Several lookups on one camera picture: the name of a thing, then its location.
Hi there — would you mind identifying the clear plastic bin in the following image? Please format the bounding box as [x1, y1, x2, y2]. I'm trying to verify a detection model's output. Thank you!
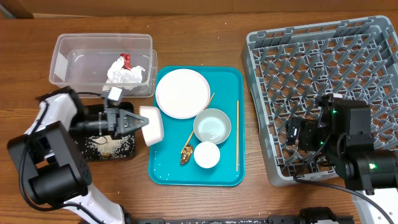
[49, 33, 157, 98]

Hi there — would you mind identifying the black waste tray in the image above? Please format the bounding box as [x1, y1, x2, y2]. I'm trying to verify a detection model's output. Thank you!
[70, 104, 136, 161]

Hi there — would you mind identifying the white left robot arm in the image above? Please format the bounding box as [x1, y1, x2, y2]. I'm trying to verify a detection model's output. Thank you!
[7, 86, 149, 223]

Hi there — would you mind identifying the grey-green bowl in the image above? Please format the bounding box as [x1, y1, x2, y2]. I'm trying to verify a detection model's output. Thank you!
[194, 108, 231, 144]

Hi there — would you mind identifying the brown food scrap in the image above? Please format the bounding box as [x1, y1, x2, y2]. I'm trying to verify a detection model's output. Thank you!
[180, 144, 194, 165]

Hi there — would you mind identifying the large pink plate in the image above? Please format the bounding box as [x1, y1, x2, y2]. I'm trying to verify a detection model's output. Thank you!
[155, 68, 211, 119]

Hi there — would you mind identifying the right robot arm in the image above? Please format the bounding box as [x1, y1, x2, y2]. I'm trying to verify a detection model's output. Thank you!
[285, 93, 397, 223]

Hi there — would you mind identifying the pink bowl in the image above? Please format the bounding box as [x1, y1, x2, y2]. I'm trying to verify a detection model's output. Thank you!
[139, 106, 164, 146]

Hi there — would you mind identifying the grey dishwasher rack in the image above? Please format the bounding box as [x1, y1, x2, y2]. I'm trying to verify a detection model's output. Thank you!
[241, 16, 397, 187]

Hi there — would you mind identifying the wooden chopstick under plate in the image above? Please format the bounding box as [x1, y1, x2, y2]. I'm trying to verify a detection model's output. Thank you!
[180, 93, 215, 155]

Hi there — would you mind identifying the wooden chopstick right side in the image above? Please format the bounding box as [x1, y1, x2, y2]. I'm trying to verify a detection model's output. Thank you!
[236, 100, 239, 172]

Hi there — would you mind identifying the white napkin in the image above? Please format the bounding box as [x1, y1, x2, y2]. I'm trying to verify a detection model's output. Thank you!
[106, 56, 145, 84]

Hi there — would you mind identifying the white paper cup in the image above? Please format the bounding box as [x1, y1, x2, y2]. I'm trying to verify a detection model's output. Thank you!
[193, 141, 221, 169]

